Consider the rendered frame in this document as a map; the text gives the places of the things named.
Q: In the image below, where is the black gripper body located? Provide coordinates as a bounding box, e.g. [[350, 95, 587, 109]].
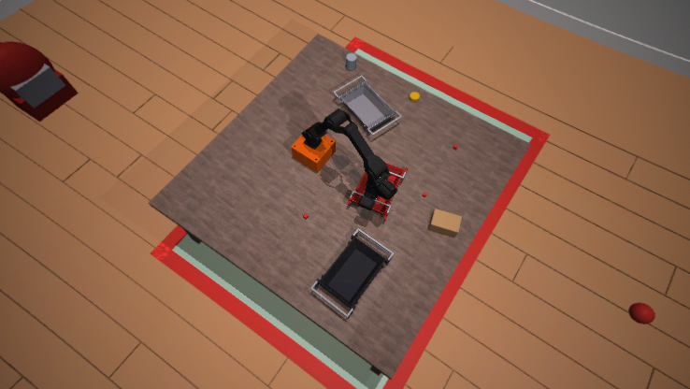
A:
[[358, 183, 378, 210]]

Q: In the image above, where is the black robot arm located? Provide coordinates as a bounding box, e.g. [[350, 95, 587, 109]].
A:
[[302, 109, 397, 199]]

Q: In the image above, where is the grey cylinder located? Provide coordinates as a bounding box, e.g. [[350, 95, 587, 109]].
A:
[[346, 53, 356, 70]]

